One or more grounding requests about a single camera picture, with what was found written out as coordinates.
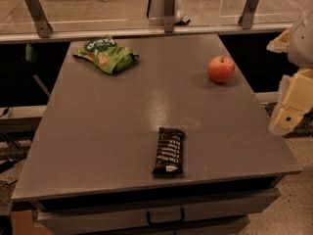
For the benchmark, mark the grey drawer with handle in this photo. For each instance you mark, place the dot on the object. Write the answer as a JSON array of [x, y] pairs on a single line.
[[223, 214]]

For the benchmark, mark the red apple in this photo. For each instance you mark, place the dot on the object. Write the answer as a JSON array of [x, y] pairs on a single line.
[[221, 69]]

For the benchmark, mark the black rxbar chocolate bar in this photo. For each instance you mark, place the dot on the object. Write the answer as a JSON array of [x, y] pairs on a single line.
[[169, 151]]

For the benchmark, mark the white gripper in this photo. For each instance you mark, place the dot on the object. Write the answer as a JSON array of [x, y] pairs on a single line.
[[302, 41]]

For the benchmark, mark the left metal bracket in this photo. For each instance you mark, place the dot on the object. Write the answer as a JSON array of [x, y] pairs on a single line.
[[42, 25]]

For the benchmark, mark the green chip bag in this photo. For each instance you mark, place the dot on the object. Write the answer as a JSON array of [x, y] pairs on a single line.
[[107, 55]]

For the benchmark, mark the middle metal bracket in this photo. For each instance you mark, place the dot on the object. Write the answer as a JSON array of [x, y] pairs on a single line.
[[169, 8]]

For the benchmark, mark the metal rail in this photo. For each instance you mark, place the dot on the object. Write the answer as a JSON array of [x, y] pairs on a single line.
[[64, 36]]

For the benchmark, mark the right metal bracket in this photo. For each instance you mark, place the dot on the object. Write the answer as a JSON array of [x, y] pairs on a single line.
[[247, 17]]

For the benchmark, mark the metal bracket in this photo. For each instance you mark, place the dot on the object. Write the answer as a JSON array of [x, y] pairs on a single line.
[[169, 8], [247, 17], [42, 25]]

